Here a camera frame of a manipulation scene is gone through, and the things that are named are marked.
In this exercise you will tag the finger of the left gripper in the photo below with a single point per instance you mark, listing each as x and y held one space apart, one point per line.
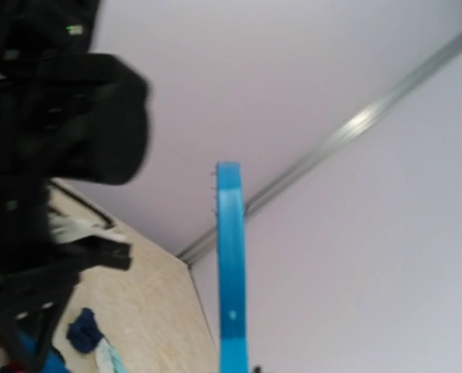
93 252

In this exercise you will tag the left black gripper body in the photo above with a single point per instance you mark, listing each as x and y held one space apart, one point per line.
32 286

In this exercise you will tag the blue hand brush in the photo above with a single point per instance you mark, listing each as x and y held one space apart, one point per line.
231 250

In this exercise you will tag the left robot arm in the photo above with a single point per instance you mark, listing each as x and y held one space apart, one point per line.
65 113

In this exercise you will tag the navy blue paper scrap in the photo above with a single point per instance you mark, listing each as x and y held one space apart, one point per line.
84 334

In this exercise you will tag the light blue paper scrap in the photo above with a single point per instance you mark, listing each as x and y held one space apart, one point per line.
107 359

